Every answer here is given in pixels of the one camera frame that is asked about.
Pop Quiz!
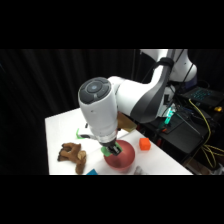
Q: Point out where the yellow cable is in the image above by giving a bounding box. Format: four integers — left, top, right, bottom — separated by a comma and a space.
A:
187, 97, 224, 168

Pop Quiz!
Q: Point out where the pink bowl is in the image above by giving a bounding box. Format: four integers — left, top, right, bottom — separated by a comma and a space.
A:
103, 139, 136, 173

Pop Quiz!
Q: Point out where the black robot stand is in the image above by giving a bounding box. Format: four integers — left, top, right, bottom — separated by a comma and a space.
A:
133, 96, 224, 165

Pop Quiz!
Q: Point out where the blue block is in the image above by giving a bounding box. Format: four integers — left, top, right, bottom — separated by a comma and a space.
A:
85, 168, 99, 176

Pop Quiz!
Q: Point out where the brown plush toy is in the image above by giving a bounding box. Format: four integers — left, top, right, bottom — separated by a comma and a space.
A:
56, 142, 88, 175

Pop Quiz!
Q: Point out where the green status light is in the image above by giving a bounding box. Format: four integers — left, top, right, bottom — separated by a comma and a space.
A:
164, 109, 175, 125

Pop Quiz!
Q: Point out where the white grey small object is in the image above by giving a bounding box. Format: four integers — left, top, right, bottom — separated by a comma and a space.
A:
133, 165, 149, 176

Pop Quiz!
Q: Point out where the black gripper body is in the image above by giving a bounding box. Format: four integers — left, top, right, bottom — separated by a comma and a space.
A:
100, 139, 120, 151

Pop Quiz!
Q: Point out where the black laptop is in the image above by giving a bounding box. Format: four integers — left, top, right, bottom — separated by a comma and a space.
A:
180, 85, 224, 110

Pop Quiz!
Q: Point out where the orange cube block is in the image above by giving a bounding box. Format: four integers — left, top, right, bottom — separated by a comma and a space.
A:
138, 137, 152, 151

